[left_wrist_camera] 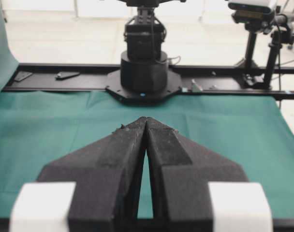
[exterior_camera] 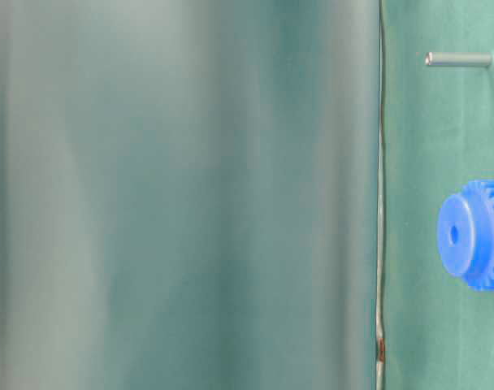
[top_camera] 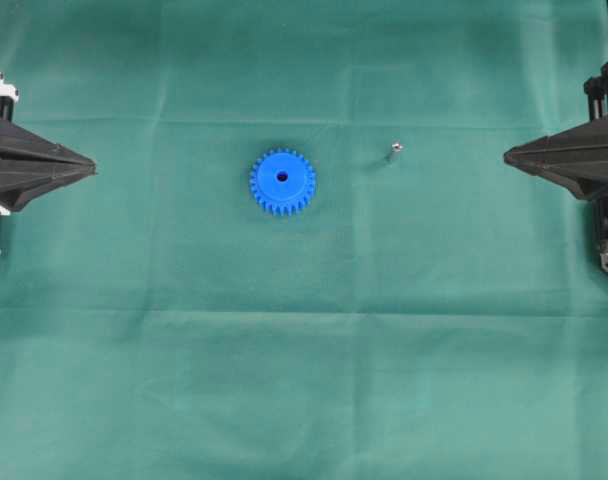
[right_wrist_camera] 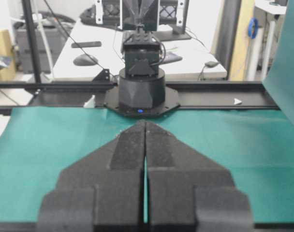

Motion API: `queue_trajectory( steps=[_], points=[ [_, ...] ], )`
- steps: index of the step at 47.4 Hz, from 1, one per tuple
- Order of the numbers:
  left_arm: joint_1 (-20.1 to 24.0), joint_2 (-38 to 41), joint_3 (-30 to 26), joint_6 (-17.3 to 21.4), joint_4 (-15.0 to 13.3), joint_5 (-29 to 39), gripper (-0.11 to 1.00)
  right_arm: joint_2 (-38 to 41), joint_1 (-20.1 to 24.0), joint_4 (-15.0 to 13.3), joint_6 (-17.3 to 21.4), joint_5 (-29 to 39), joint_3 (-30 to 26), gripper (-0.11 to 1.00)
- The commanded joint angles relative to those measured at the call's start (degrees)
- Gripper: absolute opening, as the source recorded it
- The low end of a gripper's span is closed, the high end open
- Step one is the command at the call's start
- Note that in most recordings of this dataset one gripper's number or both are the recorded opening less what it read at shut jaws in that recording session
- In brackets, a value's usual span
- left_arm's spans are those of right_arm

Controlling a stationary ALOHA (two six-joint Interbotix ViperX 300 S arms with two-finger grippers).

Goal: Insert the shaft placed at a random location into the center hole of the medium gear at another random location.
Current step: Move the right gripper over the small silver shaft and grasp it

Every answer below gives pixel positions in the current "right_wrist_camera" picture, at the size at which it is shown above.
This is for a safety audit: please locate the black storage cabinet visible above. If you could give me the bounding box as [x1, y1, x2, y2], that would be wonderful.
[15, 25, 68, 74]

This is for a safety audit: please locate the cardboard box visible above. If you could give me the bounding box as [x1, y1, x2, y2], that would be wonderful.
[0, 29, 16, 81]

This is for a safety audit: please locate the blue tape roll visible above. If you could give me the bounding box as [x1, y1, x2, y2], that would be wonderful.
[247, 17, 259, 39]

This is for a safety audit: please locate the black aluminium frame rail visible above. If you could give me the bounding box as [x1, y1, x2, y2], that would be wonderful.
[0, 81, 279, 117]

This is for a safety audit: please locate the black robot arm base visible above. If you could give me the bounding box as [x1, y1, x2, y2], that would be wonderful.
[103, 25, 180, 118]

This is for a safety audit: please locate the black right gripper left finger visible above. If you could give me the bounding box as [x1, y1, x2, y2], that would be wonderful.
[38, 120, 145, 232]

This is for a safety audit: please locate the black flat remote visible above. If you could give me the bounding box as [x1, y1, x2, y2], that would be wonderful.
[71, 41, 102, 48]

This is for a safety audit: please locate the green table mat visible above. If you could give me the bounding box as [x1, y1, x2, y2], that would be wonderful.
[0, 107, 294, 223]

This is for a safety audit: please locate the green backdrop curtain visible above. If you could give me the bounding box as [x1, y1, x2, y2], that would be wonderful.
[262, 0, 294, 140]

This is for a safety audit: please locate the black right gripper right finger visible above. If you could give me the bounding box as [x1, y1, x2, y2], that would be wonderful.
[146, 122, 253, 232]

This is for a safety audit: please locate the black computer mouse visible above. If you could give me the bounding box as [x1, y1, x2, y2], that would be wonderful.
[73, 54, 98, 66]

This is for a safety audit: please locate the black vertical frame post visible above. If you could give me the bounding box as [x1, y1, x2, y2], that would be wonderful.
[22, 0, 42, 84]

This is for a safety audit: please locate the white office desk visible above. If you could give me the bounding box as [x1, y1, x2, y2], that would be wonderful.
[53, 19, 227, 82]

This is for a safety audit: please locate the black monitor stand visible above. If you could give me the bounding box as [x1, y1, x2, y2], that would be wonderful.
[154, 0, 191, 42]

